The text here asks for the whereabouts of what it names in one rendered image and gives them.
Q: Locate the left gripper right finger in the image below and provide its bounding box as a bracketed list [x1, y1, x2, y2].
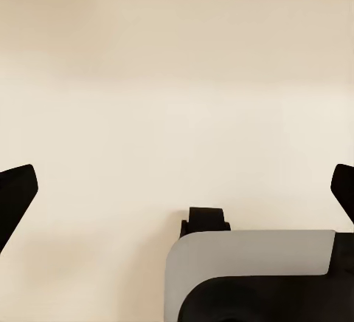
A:
[330, 163, 354, 223]

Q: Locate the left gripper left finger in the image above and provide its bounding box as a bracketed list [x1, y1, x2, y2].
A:
[0, 164, 38, 252]

